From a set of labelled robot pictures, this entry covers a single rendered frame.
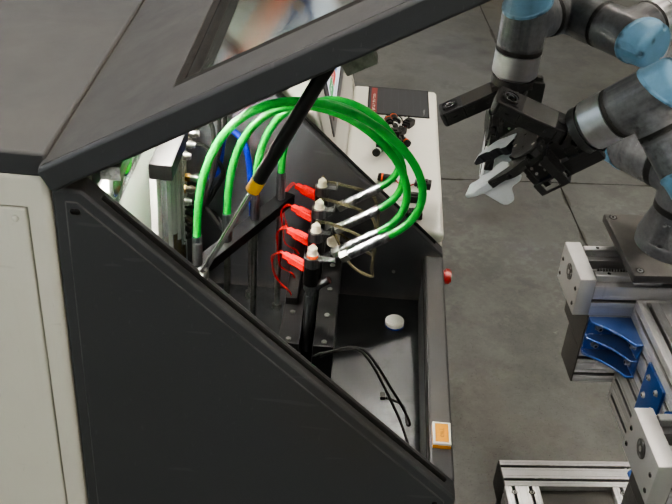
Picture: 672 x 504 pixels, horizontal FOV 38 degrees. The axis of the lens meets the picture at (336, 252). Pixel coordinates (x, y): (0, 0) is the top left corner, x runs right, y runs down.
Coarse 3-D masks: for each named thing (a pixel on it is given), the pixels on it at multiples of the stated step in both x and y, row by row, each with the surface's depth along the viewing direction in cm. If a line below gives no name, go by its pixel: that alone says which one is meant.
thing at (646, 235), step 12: (648, 216) 195; (660, 216) 192; (636, 228) 199; (648, 228) 194; (660, 228) 192; (636, 240) 198; (648, 240) 194; (660, 240) 193; (648, 252) 194; (660, 252) 192
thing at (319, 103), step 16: (256, 112) 154; (352, 112) 153; (224, 128) 156; (384, 128) 155; (400, 144) 156; (208, 160) 159; (416, 160) 158; (416, 176) 159; (416, 208) 162; (400, 224) 165; (192, 240) 169
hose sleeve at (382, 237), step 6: (384, 234) 166; (366, 240) 167; (372, 240) 166; (378, 240) 166; (384, 240) 166; (390, 240) 166; (354, 246) 168; (360, 246) 167; (366, 246) 167; (372, 246) 167; (348, 252) 168; (354, 252) 168; (360, 252) 167
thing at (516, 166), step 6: (528, 156) 145; (510, 162) 146; (516, 162) 145; (522, 162) 144; (528, 162) 144; (510, 168) 145; (516, 168) 145; (522, 168) 145; (498, 174) 147; (504, 174) 145; (510, 174) 145; (516, 174) 145; (492, 180) 147; (498, 180) 147; (504, 180) 147; (492, 186) 148
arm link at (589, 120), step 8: (592, 96) 139; (584, 104) 139; (592, 104) 138; (576, 112) 139; (584, 112) 138; (592, 112) 137; (600, 112) 136; (576, 120) 139; (584, 120) 138; (592, 120) 137; (600, 120) 137; (584, 128) 138; (592, 128) 138; (600, 128) 137; (608, 128) 136; (584, 136) 139; (592, 136) 138; (600, 136) 138; (608, 136) 138; (616, 136) 137; (592, 144) 139; (600, 144) 139; (608, 144) 139
